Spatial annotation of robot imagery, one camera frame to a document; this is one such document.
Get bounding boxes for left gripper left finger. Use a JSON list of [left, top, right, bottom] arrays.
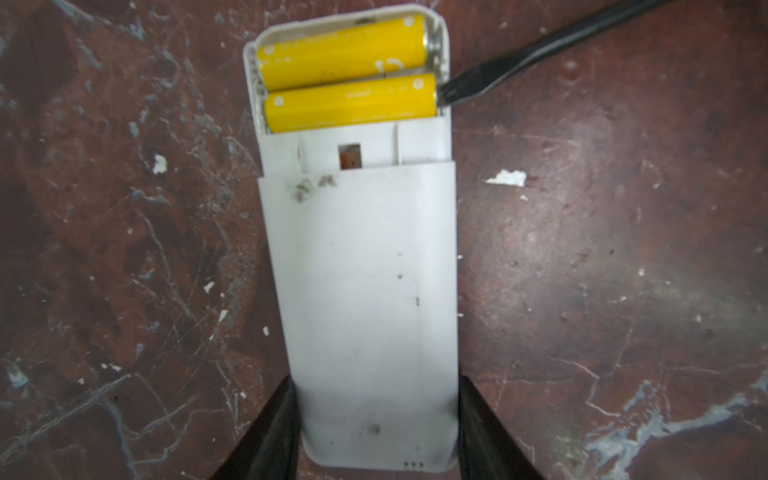
[[211, 376, 301, 480]]

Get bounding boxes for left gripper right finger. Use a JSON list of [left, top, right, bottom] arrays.
[[458, 375, 544, 480]]

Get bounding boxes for white remote control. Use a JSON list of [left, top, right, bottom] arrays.
[[243, 4, 459, 473]]

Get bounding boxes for red handled screwdriver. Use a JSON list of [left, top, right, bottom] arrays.
[[436, 0, 665, 107]]

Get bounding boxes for yellow battery inner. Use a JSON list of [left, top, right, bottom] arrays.
[[264, 74, 438, 133]]

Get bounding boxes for yellow battery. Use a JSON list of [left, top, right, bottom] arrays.
[[256, 15, 429, 91], [264, 74, 438, 133]]

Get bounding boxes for yellow battery outer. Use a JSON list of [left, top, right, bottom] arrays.
[[256, 15, 429, 91]]

